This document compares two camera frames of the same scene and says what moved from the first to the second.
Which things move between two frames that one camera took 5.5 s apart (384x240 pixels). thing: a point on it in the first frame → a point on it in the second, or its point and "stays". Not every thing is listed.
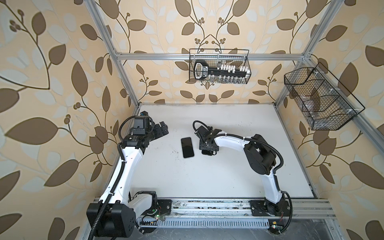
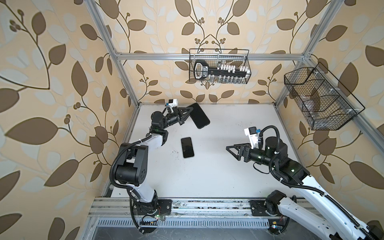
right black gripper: x=201 y=146 → x=241 y=146
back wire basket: x=226 y=66 stays
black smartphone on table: x=187 y=147 stays
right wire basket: x=322 y=101 stays
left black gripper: x=159 y=133 → x=181 y=110
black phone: x=209 y=152 → x=198 y=116
